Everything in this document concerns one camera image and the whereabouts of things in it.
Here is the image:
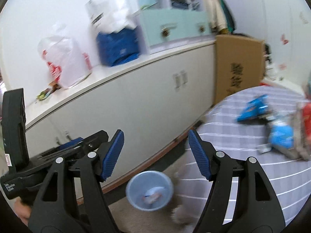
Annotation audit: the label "blue white carton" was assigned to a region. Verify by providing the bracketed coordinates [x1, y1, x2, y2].
[256, 120, 296, 158]

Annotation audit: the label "blue snack wrapper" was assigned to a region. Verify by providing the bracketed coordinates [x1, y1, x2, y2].
[237, 94, 270, 123]
[143, 186, 165, 205]

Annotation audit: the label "red snack packet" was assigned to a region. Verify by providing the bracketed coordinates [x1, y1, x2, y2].
[290, 102, 310, 161]

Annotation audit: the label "blue plastic trash bin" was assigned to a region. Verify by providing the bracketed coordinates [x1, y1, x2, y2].
[125, 170, 174, 212]

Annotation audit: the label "person's left hand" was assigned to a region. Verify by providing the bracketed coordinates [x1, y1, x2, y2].
[13, 197, 32, 226]

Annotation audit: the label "pink checked table skirt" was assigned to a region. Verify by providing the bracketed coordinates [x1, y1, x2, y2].
[171, 169, 210, 226]

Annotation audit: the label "purple checked tablecloth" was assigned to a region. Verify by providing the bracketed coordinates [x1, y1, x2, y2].
[174, 85, 311, 227]

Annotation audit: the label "green candy wrappers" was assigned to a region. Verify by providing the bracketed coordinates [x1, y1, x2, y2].
[36, 84, 61, 101]

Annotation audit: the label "white red plastic bag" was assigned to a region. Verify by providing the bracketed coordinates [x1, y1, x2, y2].
[38, 35, 92, 89]

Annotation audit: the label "white low cabinet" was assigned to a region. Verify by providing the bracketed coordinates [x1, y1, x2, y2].
[26, 40, 215, 192]

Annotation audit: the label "blue fabric bag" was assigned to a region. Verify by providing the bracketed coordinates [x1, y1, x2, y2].
[96, 28, 140, 67]

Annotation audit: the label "brown cardboard box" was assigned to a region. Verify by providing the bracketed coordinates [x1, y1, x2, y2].
[214, 35, 265, 104]

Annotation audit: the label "white paper shopping bag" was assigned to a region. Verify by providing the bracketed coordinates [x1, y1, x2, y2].
[85, 0, 136, 34]

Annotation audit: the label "hanging beige jacket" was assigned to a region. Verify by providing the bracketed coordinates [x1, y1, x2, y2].
[204, 0, 236, 34]

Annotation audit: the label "teal drawer unit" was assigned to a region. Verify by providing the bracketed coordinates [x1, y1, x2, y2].
[135, 9, 211, 54]

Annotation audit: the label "white wardrobe doors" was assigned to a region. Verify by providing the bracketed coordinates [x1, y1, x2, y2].
[226, 0, 310, 86]

